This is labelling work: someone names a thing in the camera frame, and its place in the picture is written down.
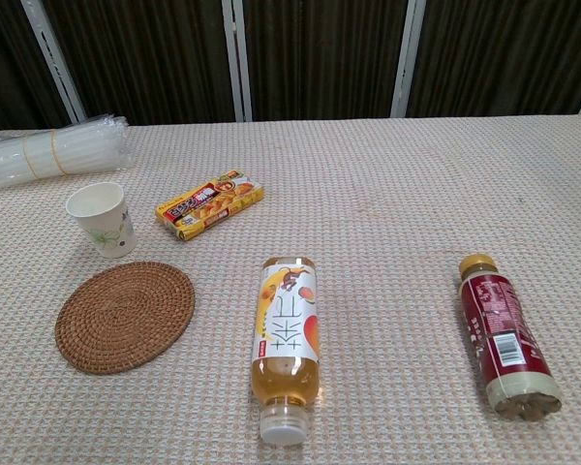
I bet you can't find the beige woven tablecloth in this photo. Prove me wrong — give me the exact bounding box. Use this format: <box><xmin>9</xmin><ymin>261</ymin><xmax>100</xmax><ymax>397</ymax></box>
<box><xmin>0</xmin><ymin>112</ymin><xmax>581</xmax><ymax>465</ymax></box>

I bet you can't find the yellow curry box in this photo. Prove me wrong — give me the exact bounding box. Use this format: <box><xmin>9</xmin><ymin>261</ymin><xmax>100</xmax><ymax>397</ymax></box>
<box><xmin>155</xmin><ymin>169</ymin><xmax>266</xmax><ymax>241</ymax></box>

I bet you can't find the bundle of clear plastic straws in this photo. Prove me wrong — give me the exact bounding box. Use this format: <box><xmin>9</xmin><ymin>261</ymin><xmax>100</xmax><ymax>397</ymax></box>
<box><xmin>0</xmin><ymin>114</ymin><xmax>136</xmax><ymax>188</ymax></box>

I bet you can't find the red label bottle gold cap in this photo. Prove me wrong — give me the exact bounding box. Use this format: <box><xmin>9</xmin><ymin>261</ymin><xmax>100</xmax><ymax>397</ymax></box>
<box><xmin>457</xmin><ymin>252</ymin><xmax>563</xmax><ymax>423</ymax></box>

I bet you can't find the yellow tea bottle white cap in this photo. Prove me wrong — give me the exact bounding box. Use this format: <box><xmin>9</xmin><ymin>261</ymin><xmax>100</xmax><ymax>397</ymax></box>
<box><xmin>250</xmin><ymin>256</ymin><xmax>327</xmax><ymax>447</ymax></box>

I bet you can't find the white floral paper cup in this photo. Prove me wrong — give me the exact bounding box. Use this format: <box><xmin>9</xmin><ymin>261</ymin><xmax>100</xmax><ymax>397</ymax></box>
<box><xmin>65</xmin><ymin>181</ymin><xmax>137</xmax><ymax>260</ymax></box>

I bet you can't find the round woven rattan coaster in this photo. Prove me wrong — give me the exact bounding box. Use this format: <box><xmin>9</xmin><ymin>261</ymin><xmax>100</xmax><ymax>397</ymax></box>
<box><xmin>54</xmin><ymin>261</ymin><xmax>197</xmax><ymax>376</ymax></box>

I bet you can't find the dark corrugated curtain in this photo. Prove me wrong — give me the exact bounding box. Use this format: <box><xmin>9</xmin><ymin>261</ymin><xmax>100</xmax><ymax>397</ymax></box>
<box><xmin>0</xmin><ymin>0</ymin><xmax>581</xmax><ymax>136</ymax></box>

